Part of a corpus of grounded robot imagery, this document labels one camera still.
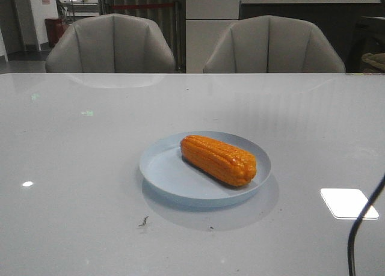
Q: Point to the light blue round plate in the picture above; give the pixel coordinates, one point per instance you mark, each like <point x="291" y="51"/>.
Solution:
<point x="173" y="177"/>

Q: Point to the orange corn cob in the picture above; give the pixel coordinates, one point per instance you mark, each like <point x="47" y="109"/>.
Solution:
<point x="227" y="163"/>

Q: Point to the right grey upholstered chair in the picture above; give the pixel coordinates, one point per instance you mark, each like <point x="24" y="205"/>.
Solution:
<point x="272" y="44"/>

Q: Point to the grey upholstered chair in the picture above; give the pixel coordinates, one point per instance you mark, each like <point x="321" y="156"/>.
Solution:
<point x="111" y="43"/>
<point x="272" y="44"/>

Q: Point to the left grey upholstered chair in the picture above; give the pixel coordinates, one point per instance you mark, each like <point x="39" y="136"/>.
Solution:
<point x="111" y="43"/>

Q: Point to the white cabinet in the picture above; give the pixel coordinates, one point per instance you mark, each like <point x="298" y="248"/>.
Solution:
<point x="205" y="21"/>

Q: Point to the red barrier belt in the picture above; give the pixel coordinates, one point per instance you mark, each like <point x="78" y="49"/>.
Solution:
<point x="142" y="6"/>

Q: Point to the background metal table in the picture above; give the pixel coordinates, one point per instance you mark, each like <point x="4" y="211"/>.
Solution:
<point x="78" y="10"/>

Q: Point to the red trash bin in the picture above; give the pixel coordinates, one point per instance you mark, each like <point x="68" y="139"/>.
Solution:
<point x="54" y="29"/>

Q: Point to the dark counter with white top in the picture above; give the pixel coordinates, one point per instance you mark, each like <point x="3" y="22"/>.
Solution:
<point x="336" y="18"/>

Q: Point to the dark chair with cushion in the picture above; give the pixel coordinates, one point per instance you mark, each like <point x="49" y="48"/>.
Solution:
<point x="367" y="50"/>

